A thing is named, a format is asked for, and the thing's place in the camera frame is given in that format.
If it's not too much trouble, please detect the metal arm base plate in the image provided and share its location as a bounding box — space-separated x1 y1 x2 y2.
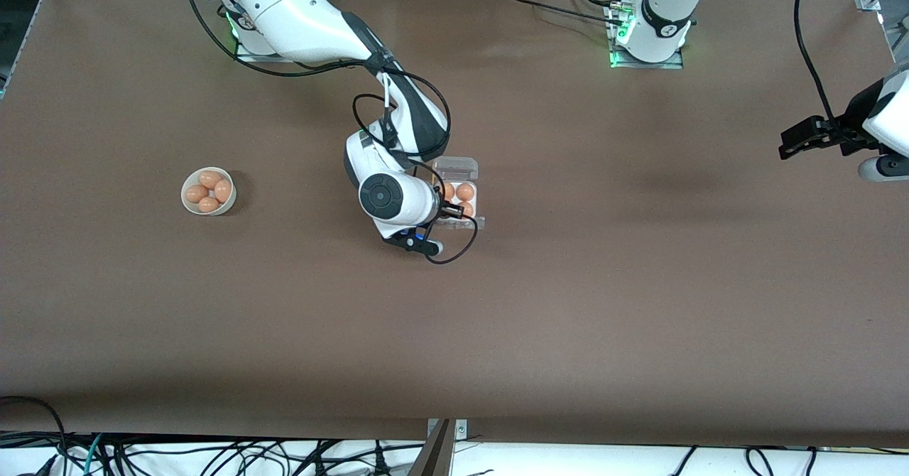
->
605 0 686 70
233 7 292 63

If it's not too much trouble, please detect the dark grey beam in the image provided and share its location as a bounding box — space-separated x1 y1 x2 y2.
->
408 419 455 476

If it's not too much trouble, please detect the small metal bracket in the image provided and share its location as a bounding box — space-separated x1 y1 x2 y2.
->
426 419 468 440

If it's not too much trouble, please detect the white round bowl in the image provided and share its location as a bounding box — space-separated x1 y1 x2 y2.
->
181 167 236 216

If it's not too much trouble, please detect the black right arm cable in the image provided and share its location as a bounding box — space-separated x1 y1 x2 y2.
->
183 0 478 265

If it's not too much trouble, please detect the teal floor cable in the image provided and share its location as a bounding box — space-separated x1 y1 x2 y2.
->
84 433 106 476

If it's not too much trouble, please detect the clear plastic egg box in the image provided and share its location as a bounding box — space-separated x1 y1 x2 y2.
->
431 156 486 232

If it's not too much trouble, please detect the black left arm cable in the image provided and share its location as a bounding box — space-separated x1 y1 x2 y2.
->
793 0 853 146

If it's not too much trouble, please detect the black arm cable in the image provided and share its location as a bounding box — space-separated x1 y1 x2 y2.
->
793 0 853 146
183 0 478 265

